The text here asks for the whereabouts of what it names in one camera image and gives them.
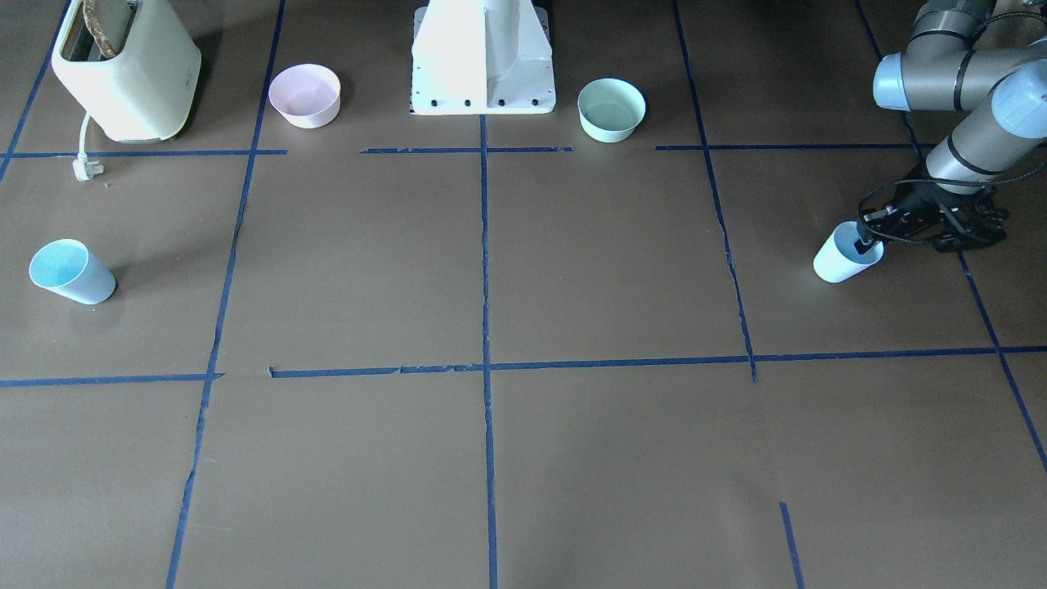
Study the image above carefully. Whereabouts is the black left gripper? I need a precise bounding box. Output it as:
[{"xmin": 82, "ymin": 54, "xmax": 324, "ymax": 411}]
[{"xmin": 854, "ymin": 182, "xmax": 1009, "ymax": 254}]

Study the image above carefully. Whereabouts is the light blue cup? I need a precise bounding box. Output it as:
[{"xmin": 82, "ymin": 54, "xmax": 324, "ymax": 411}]
[
  {"xmin": 29, "ymin": 237, "xmax": 117, "ymax": 305},
  {"xmin": 812, "ymin": 221, "xmax": 885, "ymax": 284}
]

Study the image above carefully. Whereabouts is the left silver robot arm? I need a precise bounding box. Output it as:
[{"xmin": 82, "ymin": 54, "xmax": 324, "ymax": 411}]
[{"xmin": 854, "ymin": 1, "xmax": 1046, "ymax": 254}]

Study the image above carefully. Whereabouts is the mint green bowl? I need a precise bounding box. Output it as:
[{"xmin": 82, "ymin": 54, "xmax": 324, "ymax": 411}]
[{"xmin": 577, "ymin": 78, "xmax": 647, "ymax": 144}]

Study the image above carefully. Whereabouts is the pink bowl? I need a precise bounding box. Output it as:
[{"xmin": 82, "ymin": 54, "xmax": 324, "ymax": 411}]
[{"xmin": 267, "ymin": 63, "xmax": 343, "ymax": 129}]

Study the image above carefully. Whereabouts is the cream white toaster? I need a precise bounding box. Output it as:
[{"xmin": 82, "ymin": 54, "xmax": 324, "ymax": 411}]
[{"xmin": 50, "ymin": 1, "xmax": 202, "ymax": 144}]

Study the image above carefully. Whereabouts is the toast bread slice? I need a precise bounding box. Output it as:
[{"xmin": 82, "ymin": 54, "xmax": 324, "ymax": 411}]
[{"xmin": 81, "ymin": 0, "xmax": 135, "ymax": 60}]

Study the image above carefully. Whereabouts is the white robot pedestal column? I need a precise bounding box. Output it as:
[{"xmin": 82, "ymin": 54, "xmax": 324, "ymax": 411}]
[{"xmin": 409, "ymin": 1, "xmax": 557, "ymax": 116}]

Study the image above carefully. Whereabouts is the white toaster power cable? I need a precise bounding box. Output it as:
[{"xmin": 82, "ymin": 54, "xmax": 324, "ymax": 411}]
[{"xmin": 72, "ymin": 113, "xmax": 106, "ymax": 182}]

